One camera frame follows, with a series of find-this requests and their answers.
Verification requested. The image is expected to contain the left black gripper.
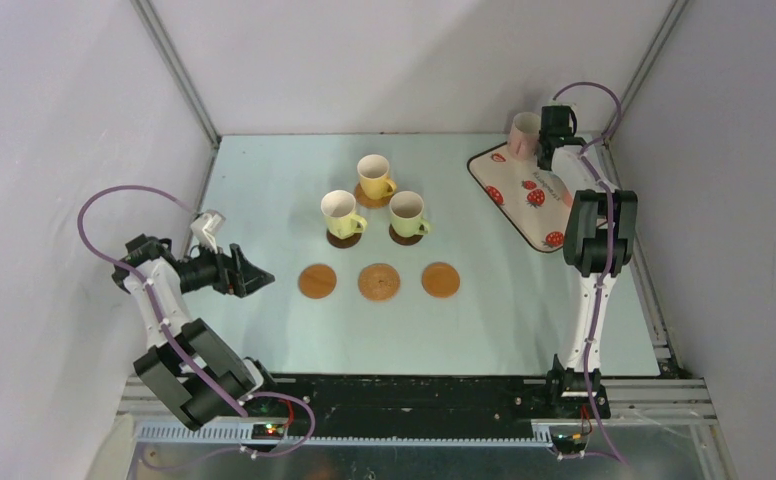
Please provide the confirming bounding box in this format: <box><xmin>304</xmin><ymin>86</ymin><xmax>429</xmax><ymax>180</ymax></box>
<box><xmin>178</xmin><ymin>235</ymin><xmax>273</xmax><ymax>298</ymax></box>

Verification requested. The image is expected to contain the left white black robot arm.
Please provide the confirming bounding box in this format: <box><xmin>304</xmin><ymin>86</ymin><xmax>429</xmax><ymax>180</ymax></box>
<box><xmin>112</xmin><ymin>234</ymin><xmax>280</xmax><ymax>431</ymax></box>

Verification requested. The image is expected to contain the yellow mug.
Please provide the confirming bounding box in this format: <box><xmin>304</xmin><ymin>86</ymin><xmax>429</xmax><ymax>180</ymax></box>
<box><xmin>356</xmin><ymin>154</ymin><xmax>397</xmax><ymax>199</ymax></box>

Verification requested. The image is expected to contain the green mug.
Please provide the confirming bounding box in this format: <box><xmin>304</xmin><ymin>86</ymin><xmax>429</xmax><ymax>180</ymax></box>
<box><xmin>389</xmin><ymin>191</ymin><xmax>431</xmax><ymax>238</ymax></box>

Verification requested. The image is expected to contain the woven rattan coaster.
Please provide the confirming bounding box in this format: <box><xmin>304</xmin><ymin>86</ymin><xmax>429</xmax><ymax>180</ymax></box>
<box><xmin>357</xmin><ymin>263</ymin><xmax>401</xmax><ymax>302</ymax></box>
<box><xmin>353</xmin><ymin>184</ymin><xmax>394</xmax><ymax>209</ymax></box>

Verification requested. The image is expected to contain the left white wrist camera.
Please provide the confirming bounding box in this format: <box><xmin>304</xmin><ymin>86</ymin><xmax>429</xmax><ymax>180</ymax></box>
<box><xmin>190</xmin><ymin>210</ymin><xmax>226</xmax><ymax>253</ymax></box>

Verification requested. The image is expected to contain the dark wooden coaster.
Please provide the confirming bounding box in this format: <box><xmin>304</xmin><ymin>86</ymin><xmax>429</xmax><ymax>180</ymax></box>
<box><xmin>326</xmin><ymin>229</ymin><xmax>362</xmax><ymax>249</ymax></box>
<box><xmin>389</xmin><ymin>225</ymin><xmax>428</xmax><ymax>246</ymax></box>

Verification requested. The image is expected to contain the yellow-green mug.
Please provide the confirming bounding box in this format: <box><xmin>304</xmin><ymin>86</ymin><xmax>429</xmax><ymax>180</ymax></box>
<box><xmin>320</xmin><ymin>190</ymin><xmax>368</xmax><ymax>240</ymax></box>

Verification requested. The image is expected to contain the aluminium frame rail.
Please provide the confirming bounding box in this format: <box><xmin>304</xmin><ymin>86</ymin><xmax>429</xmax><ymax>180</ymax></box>
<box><xmin>119</xmin><ymin>377</ymin><xmax>717</xmax><ymax>448</ymax></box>

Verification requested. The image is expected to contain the strawberry pattern tray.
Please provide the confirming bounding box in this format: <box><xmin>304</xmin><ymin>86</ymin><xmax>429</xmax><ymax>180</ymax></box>
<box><xmin>467</xmin><ymin>135</ymin><xmax>603</xmax><ymax>253</ymax></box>

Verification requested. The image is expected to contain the pink mug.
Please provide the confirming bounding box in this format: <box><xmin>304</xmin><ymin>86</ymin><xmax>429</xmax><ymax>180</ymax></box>
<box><xmin>507</xmin><ymin>112</ymin><xmax>541</xmax><ymax>160</ymax></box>

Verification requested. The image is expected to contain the light wooden coaster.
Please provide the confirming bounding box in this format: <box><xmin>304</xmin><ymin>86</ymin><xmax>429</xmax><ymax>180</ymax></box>
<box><xmin>421</xmin><ymin>262</ymin><xmax>461</xmax><ymax>298</ymax></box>
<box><xmin>298</xmin><ymin>264</ymin><xmax>337</xmax><ymax>299</ymax></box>

